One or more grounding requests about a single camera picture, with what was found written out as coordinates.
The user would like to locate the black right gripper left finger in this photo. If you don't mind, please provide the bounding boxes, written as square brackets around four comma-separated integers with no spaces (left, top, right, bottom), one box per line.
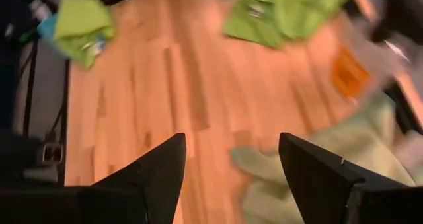
[0,133,187,224]

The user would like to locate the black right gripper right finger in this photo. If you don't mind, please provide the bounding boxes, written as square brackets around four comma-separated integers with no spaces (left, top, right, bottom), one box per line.
[278,132,423,224]

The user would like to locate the pale green microfiber towel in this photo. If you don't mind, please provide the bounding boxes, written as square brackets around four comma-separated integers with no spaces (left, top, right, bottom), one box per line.
[231,91,417,224]

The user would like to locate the clear spray bottle orange label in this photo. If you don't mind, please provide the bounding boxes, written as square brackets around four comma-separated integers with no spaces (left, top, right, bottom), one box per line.
[330,0,423,102]

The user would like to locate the black metal rig frame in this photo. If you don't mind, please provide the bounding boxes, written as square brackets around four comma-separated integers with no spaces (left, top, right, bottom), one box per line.
[0,0,156,188]

